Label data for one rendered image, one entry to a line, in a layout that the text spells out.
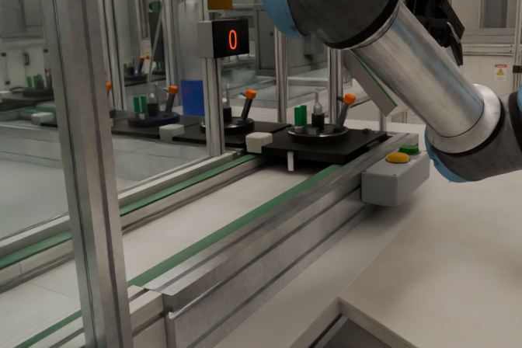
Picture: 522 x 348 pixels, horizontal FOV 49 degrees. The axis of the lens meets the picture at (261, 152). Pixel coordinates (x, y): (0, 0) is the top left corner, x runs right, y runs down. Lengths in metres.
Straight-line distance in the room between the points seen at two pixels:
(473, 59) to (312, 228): 4.52
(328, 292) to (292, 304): 0.06
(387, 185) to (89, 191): 0.68
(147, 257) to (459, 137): 0.48
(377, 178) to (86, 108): 0.69
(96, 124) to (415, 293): 0.54
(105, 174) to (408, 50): 0.41
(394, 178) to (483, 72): 4.32
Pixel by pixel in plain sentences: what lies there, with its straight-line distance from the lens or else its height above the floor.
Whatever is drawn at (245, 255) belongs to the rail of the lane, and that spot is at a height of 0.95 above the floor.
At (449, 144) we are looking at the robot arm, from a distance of 0.88.
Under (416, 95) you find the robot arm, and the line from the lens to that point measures 0.78.
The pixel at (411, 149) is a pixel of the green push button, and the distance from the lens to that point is 1.20.
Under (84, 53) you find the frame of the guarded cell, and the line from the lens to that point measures 0.47.
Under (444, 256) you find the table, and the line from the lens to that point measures 0.99.
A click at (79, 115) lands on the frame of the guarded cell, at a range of 0.47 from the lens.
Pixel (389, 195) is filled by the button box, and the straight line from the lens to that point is 1.06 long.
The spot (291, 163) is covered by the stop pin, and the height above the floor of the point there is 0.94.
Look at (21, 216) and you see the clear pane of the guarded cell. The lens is 0.46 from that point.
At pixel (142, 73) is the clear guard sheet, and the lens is 1.04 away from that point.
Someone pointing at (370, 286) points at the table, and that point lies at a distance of 0.87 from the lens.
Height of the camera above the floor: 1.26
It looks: 14 degrees down
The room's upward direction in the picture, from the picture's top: 2 degrees counter-clockwise
